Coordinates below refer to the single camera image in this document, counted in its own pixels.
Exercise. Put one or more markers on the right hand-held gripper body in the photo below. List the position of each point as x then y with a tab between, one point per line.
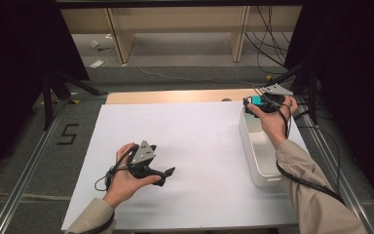
277	89

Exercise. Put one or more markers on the black metal stand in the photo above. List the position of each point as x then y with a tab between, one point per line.
311	107
47	104

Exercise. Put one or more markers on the white paper scrap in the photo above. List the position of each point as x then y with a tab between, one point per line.
96	63
109	36
94	43

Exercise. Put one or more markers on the light wooden table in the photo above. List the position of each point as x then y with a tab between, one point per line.
175	96

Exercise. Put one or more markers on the white foam board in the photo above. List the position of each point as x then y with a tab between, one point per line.
175	130

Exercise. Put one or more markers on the wooden cabinet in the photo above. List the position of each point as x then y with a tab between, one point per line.
123	42

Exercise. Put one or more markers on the white plastic storage box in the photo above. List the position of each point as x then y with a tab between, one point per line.
266	162

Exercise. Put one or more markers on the aluminium floor rail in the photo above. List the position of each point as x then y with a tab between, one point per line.
22	185
354	201

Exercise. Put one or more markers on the small dark round object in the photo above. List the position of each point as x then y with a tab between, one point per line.
226	99

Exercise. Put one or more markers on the person's left hand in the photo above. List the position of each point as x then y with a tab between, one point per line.
123	185

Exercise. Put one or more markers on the black curtain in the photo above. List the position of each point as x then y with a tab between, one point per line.
13	48
363	65

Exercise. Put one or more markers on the person's right hand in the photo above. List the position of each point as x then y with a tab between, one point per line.
274	125

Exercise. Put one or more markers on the thin black floor item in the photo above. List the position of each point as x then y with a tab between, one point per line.
105	49

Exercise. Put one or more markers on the iridescent phone case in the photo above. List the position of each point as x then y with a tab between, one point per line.
257	100

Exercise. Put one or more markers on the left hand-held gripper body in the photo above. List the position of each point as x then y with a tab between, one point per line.
142	152

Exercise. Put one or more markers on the yellow tape marker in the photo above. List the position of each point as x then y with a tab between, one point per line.
269	78
75	101

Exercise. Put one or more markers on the small white scrap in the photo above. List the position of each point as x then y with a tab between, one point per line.
124	64

